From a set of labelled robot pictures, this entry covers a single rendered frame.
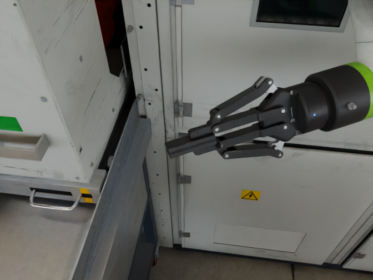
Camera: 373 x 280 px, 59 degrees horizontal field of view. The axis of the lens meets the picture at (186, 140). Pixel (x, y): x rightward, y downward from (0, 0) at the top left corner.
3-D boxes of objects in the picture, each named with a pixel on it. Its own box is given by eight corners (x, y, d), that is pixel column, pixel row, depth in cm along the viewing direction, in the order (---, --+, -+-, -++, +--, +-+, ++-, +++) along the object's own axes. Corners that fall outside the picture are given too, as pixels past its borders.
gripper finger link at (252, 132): (275, 114, 51) (276, 123, 52) (208, 136, 50) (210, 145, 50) (288, 120, 48) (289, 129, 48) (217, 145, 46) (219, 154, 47)
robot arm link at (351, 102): (374, 68, 44) (376, 130, 48) (321, 61, 55) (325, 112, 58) (334, 80, 44) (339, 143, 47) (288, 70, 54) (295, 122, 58)
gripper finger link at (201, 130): (224, 129, 47) (220, 110, 46) (191, 140, 46) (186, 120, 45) (221, 126, 49) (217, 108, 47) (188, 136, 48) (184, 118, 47)
